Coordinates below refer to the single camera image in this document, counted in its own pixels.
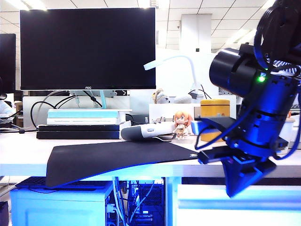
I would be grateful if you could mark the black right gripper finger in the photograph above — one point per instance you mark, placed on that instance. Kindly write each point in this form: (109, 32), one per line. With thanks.
(237, 179)
(264, 170)

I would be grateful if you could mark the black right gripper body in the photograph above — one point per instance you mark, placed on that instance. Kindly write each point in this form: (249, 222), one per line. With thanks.
(249, 150)

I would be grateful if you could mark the white drawer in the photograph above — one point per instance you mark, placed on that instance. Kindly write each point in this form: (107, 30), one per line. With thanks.
(200, 197)

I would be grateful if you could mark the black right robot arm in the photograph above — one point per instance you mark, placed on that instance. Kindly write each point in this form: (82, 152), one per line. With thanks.
(265, 106)

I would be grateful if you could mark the white drawer cabinet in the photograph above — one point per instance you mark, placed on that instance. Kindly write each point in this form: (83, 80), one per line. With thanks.
(235, 219)

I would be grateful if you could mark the small orange fox figurine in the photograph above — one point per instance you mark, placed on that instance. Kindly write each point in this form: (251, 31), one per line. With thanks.
(289, 114)

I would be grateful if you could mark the yellow tin box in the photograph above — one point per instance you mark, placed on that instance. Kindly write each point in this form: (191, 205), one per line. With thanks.
(215, 108)

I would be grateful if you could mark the orange-haired anime girl figurine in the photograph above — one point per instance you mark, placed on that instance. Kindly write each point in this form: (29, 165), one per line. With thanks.
(181, 118)

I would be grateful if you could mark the black lamp power plug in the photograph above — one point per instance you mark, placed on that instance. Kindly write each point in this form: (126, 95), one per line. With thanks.
(192, 94)

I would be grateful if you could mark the grey plush toy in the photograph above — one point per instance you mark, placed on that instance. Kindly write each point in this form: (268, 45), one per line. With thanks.
(182, 99)

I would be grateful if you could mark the black computer tower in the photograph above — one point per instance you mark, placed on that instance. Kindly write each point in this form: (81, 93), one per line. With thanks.
(151, 202)

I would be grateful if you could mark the white office partition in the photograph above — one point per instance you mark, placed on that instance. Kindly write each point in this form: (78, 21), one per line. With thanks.
(202, 70)

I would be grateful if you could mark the white grey handheld device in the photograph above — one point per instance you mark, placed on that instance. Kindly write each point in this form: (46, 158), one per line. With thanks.
(151, 131)

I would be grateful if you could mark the beige plush animal toy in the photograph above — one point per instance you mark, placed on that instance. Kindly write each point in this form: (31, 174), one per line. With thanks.
(161, 97)

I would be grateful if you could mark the white gooseneck desk lamp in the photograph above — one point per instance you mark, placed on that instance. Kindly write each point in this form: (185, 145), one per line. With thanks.
(186, 58)

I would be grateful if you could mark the frosted desk divider panel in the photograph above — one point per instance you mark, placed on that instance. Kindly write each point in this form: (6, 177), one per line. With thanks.
(139, 103)

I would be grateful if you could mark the black mouse pad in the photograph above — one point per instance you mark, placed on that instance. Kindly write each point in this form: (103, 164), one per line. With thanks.
(94, 160)

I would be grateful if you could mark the teal book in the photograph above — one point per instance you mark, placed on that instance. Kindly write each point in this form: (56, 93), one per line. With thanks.
(80, 115)

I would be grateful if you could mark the white under-desk case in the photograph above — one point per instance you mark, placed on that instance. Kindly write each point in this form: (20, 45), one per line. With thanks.
(57, 207)

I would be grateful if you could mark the AOC computer monitor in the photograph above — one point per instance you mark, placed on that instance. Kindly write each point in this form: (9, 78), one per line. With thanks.
(87, 47)

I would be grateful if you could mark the black frameless monitor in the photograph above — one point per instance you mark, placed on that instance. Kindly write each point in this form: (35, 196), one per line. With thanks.
(7, 63)

